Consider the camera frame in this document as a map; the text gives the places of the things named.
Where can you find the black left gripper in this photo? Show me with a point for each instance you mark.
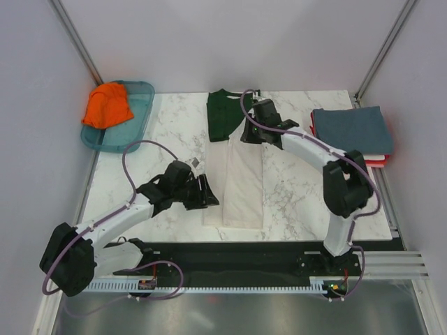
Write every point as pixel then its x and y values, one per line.
pixel 203 198

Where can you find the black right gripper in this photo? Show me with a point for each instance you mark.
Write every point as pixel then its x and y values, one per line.
pixel 247 137

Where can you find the white and green t shirt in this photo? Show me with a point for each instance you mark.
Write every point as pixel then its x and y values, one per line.
pixel 234 169

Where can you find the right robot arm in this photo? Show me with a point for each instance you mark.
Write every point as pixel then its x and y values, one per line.
pixel 348 191

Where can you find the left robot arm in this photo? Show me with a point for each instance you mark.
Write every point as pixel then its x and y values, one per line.
pixel 75 255

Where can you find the folded red t shirt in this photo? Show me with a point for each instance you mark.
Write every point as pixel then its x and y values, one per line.
pixel 313 131

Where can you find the folded grey-blue t shirt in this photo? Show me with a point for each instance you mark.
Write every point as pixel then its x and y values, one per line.
pixel 363 129

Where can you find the teal plastic bin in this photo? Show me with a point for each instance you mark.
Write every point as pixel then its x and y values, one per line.
pixel 117 138

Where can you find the folded white t shirt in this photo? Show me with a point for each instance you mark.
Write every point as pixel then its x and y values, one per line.
pixel 375 159

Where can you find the orange crumpled t shirt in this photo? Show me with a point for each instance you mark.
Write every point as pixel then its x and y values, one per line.
pixel 107 106

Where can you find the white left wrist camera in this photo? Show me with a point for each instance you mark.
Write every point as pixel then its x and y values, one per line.
pixel 194 162

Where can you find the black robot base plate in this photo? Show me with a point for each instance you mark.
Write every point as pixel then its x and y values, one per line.
pixel 244 263

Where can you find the right aluminium frame post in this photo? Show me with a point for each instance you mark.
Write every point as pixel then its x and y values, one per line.
pixel 392 36

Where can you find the aluminium frame post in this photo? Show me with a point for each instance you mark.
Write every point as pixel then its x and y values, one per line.
pixel 75 38
pixel 392 36

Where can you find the white slotted cable duct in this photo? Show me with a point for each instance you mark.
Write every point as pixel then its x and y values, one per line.
pixel 137 286

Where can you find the left aluminium frame post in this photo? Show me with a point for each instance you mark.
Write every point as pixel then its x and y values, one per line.
pixel 75 38

